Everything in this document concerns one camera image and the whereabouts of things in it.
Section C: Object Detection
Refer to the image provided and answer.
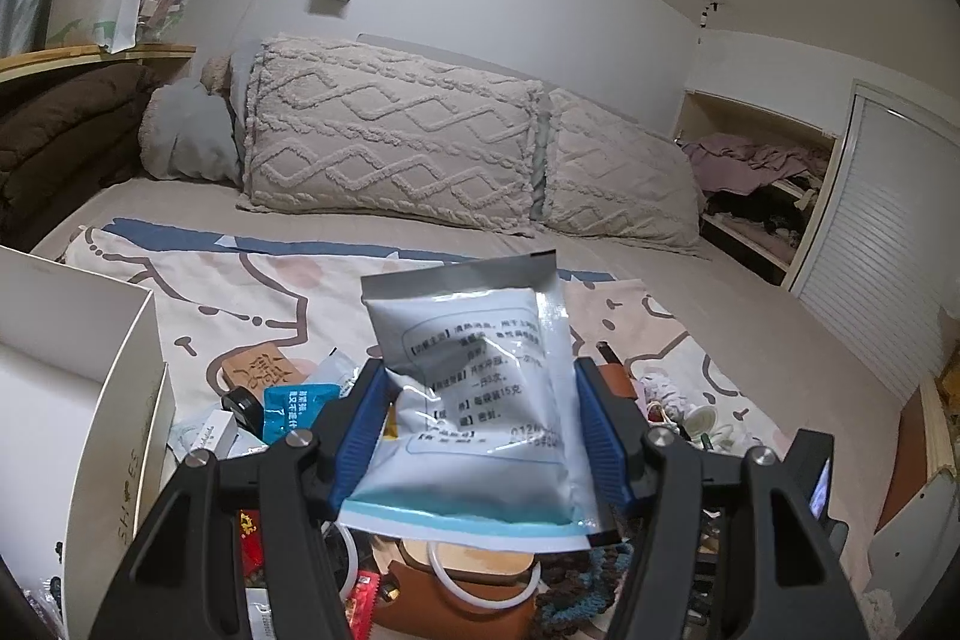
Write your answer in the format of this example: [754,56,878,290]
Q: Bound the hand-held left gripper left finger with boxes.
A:
[88,359,391,640]

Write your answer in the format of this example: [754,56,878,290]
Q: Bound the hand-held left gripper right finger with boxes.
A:
[574,355,860,640]

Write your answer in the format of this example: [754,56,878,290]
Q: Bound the white medicine sachet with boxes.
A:
[335,250,635,555]

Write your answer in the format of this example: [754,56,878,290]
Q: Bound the blue brown knitted pouch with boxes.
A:
[532,546,638,630]

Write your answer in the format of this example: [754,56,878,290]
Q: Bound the oval wooden brush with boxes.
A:
[397,539,537,585]

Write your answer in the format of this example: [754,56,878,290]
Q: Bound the white plastic ring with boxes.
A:
[427,539,541,611]

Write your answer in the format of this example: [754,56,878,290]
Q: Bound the white cardboard shoe box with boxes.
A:
[0,244,177,640]

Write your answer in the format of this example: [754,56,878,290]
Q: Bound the brown leather wallet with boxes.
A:
[600,364,638,397]

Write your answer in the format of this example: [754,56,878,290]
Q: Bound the blue and white packet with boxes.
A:
[262,383,338,442]

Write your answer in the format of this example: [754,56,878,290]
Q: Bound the white scrunchie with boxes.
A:
[637,368,695,416]

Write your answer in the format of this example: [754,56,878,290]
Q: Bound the carved brown wooden block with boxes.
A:
[221,347,308,393]

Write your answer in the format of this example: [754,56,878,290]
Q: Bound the small black round case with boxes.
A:
[221,387,263,427]

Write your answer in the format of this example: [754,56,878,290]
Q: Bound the white-rimmed round mirror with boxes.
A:
[330,524,361,600]

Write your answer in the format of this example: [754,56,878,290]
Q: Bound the small white box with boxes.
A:
[196,410,241,457]

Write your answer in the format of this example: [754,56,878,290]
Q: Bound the beige bed sheet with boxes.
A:
[30,175,931,536]

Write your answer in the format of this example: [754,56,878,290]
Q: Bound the small red snack packet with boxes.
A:
[346,572,376,640]

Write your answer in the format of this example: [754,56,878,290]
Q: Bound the brown leather case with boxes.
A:
[371,539,537,640]

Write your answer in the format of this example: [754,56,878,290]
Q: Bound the cartoon printed blanket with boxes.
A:
[64,218,796,640]

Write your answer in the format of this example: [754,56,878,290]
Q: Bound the white louvred door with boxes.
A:
[784,77,960,416]

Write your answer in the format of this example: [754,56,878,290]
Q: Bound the large beige textured pillow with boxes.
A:
[236,34,548,236]

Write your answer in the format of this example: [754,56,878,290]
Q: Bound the pink clothes pile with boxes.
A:
[679,131,830,191]

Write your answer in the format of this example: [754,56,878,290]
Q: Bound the grey plush pillow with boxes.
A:
[140,77,245,184]

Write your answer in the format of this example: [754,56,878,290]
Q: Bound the folded brown duvet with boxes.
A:
[0,62,162,244]

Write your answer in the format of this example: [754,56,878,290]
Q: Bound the wooden shelf unit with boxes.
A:
[0,44,197,82]

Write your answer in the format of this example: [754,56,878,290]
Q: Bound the wall niche shelf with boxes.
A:
[671,89,837,285]

